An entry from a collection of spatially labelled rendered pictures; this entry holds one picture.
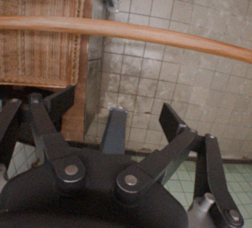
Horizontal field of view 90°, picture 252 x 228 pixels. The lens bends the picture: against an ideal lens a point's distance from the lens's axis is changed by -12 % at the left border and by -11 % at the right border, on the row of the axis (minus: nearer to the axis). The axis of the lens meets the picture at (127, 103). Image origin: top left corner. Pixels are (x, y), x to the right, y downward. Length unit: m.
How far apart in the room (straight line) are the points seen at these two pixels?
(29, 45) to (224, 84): 1.86
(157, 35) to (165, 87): 1.31
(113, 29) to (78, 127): 0.91
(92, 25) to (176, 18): 1.35
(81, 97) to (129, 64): 0.69
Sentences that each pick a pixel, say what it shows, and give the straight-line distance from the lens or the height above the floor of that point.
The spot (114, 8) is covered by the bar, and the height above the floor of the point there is 0.01.
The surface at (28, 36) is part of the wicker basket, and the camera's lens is 1.11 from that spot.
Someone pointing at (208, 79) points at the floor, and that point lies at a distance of 1.75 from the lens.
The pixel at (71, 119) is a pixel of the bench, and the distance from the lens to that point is 1.11.
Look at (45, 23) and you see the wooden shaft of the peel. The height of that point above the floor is 1.21.
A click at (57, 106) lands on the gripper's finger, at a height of 1.35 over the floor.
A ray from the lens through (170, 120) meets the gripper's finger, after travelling 0.17.
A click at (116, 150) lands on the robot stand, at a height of 0.71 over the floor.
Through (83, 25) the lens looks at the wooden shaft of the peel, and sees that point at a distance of 0.30.
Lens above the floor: 1.49
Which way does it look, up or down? 70 degrees down
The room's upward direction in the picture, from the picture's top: 177 degrees counter-clockwise
